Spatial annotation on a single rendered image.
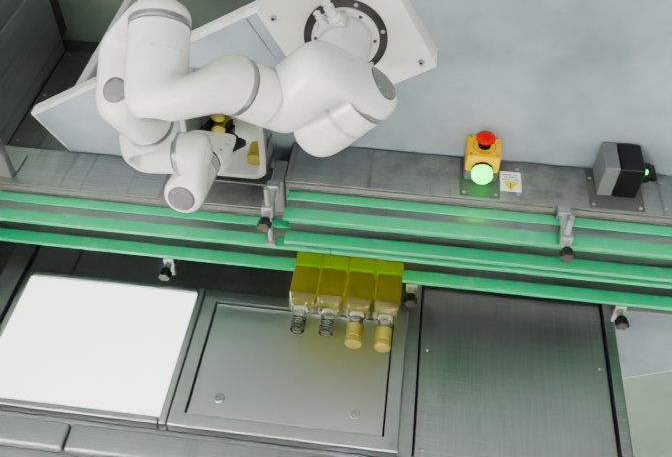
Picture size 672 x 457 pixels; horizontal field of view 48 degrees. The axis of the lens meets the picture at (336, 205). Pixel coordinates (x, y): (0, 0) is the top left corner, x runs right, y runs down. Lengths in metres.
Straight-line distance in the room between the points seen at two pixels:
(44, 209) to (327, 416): 0.78
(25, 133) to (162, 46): 1.34
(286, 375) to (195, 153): 0.55
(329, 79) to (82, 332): 0.95
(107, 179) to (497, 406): 1.00
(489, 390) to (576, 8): 0.80
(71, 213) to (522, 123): 1.00
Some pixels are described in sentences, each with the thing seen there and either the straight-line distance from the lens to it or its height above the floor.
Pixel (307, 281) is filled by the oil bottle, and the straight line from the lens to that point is 1.60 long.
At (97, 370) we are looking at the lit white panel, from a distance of 1.72.
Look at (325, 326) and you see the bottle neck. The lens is 1.55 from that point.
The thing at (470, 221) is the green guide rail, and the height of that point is 0.92.
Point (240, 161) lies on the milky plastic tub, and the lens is 1.70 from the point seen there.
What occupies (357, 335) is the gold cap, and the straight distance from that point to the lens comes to 1.53.
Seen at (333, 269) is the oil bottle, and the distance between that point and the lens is 1.61.
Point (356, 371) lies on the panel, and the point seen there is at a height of 1.15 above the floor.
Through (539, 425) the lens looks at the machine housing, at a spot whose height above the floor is 1.20.
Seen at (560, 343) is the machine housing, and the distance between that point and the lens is 1.80.
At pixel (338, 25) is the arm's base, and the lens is 1.38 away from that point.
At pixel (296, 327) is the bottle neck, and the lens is 1.58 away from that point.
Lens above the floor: 1.98
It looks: 42 degrees down
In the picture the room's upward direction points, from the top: 170 degrees counter-clockwise
